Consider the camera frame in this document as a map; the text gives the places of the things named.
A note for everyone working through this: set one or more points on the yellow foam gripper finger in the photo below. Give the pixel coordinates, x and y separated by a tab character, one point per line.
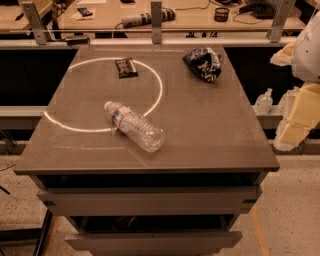
303	115
284	57

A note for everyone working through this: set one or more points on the clear plastic water bottle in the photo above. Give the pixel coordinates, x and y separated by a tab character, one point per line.
130	122

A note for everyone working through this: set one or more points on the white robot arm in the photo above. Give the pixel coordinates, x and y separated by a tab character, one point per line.
306	56

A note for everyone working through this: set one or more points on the right clear sanitizer bottle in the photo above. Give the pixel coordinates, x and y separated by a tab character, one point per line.
287	100

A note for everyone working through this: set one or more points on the clear sanitizer bottle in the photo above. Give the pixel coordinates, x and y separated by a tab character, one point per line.
287	100
263	103

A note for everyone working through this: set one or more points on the left clear sanitizer bottle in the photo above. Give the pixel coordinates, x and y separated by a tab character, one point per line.
263	103

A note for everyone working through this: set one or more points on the black keyboard on desk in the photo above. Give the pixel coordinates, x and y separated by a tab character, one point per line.
259	9

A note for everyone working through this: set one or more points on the black mesh pen cup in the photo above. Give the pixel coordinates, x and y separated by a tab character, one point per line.
221	14

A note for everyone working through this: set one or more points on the crumpled blue chip bag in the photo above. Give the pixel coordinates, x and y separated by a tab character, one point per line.
204	63

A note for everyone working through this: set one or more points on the upper grey drawer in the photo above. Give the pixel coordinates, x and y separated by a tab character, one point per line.
150	201

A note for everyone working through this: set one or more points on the grey drawer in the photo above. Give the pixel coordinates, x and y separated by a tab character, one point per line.
150	201
154	244

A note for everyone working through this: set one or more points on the black snack bar wrapper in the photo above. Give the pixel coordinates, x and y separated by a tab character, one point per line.
126	68

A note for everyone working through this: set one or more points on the grey drawer cabinet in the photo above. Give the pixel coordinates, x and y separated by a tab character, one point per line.
212	137

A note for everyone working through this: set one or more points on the lower grey drawer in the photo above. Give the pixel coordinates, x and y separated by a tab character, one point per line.
154	244

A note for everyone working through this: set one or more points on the black phone on desk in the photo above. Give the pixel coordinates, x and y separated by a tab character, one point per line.
85	12

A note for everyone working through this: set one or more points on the white tape circle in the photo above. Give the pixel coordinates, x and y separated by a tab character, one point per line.
150	110

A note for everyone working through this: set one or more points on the right metal bracket post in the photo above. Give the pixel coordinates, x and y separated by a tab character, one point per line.
284	8

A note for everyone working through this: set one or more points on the metal bracket post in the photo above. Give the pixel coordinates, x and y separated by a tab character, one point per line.
156	21
35	22
284	8

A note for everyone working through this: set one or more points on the middle metal bracket post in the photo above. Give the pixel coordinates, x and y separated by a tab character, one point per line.
156	21

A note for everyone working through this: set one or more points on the left metal bracket post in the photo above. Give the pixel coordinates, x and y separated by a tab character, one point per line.
35	22

